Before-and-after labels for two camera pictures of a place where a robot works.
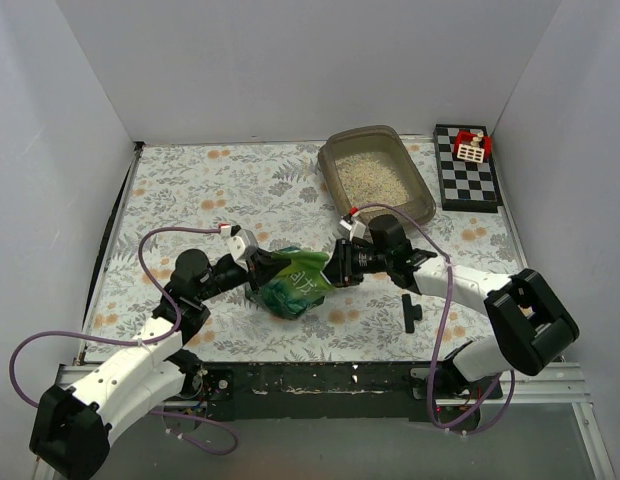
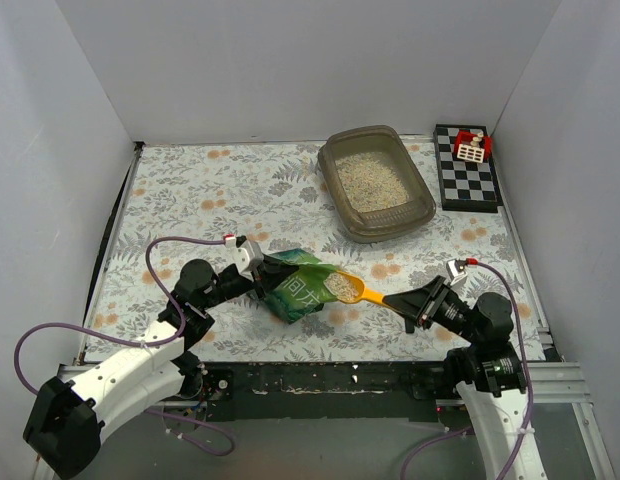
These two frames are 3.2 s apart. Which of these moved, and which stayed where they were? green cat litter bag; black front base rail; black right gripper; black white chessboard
Moved: black right gripper
Stayed: black front base rail; black white chessboard; green cat litter bag
